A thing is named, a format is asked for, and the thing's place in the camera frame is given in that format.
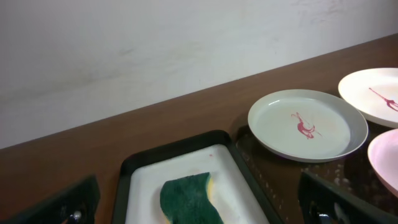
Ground pale green plate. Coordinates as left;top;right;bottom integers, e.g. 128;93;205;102
248;89;369;163

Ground green yellow sponge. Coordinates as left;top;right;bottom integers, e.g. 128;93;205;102
159;172;223;224

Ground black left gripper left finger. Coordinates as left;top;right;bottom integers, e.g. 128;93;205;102
1;175;100;224

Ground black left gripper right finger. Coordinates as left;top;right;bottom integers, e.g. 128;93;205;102
298;171;397;224

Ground cream white plate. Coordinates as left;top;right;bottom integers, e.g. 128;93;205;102
338;68;397;129

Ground large brown tray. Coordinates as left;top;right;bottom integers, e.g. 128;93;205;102
234;123;397;223

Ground small white black-rimmed tray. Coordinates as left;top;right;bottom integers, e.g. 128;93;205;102
111;130;282;224

